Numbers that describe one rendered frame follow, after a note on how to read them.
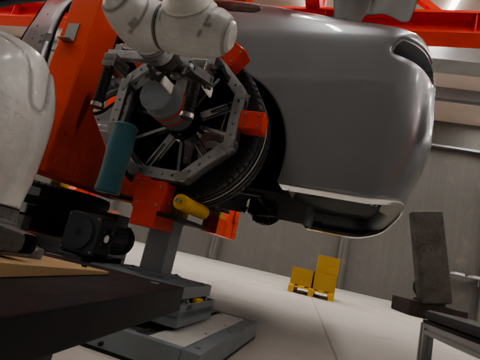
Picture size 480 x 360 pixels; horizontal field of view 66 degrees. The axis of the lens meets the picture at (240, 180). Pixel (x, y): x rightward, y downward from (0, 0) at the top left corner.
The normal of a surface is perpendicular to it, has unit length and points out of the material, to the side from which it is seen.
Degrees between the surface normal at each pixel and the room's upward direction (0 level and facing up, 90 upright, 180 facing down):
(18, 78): 73
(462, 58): 90
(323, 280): 90
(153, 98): 90
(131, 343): 90
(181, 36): 149
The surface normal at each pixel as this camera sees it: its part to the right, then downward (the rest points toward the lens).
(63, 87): -0.25, -0.25
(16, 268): 0.96, 0.18
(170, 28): -0.50, 0.63
